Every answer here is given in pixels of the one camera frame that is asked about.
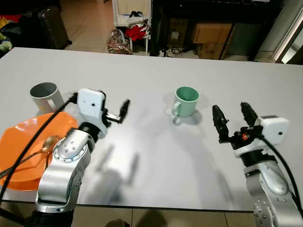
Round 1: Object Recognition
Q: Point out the grey mug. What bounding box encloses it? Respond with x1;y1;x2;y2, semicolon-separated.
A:
29;82;65;114

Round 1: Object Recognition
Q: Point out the large brown cardboard box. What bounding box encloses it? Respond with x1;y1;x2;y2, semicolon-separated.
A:
191;22;234;46

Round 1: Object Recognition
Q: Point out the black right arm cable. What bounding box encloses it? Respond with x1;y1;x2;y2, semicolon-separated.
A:
256;133;303;213

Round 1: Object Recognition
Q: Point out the silver metal door frame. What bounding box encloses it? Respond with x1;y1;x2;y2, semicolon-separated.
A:
271;7;303;65

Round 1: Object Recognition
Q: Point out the dark cardboard box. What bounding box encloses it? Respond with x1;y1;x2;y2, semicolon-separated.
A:
166;18;190;48

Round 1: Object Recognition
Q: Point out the bronze metal spoon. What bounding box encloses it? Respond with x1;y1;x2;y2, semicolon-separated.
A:
0;135;61;179

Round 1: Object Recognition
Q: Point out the small printed cardboard box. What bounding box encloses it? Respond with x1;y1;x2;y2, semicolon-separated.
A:
196;43;226;60

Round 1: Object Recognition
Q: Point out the red cloth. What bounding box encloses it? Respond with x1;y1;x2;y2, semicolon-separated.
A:
125;24;149;42

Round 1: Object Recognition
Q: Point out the patterned brown bag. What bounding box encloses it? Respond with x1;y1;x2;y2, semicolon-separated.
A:
107;28;134;55

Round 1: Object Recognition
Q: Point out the orange plastic plate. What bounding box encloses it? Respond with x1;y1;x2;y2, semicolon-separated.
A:
0;112;79;192

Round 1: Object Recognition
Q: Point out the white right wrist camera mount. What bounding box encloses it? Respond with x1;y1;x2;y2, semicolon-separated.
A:
234;115;291;159

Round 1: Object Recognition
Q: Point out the black suitcase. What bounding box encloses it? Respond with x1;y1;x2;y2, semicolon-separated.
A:
21;5;72;51

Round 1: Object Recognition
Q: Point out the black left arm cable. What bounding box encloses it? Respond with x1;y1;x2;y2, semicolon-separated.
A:
0;93;79;201

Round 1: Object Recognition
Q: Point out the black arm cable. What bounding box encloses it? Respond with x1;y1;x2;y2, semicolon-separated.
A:
0;93;79;201
256;133;303;213

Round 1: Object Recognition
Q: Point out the black desk frame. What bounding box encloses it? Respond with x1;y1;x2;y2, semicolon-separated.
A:
151;0;285;61

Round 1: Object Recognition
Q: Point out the green mug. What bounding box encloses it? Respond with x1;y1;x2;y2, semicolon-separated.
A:
170;86;201;119

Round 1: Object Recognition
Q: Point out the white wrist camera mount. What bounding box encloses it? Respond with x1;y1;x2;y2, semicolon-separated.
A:
234;115;291;159
77;88;109;133

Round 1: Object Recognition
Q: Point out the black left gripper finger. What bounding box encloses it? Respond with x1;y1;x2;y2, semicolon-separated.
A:
118;99;131;125

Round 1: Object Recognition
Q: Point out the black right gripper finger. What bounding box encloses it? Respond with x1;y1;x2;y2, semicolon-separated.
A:
240;102;259;128
212;105;231;144

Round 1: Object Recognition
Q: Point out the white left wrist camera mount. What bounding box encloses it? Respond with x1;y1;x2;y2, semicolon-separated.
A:
77;88;109;133

